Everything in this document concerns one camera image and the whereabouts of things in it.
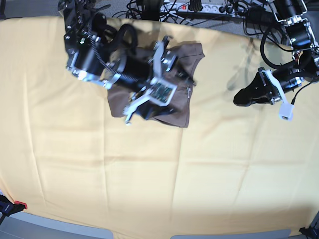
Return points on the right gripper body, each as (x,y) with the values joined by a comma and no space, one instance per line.
(132,73)

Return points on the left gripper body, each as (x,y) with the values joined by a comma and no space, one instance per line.
(289,79)

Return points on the brown T-shirt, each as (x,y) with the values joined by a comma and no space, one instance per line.
(178,112)

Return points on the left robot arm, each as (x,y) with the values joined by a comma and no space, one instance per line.
(300,37)

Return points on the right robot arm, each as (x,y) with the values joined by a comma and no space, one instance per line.
(101,54)

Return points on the black power adapter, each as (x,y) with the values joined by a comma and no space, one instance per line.
(260,17)

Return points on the white power strip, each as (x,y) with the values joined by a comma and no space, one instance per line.
(182,8)

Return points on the yellow tablecloth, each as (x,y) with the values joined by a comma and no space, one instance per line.
(233,170)

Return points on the red black clamp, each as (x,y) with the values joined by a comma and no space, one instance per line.
(7,208)

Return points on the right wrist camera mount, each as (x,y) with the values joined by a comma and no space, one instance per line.
(159,91)

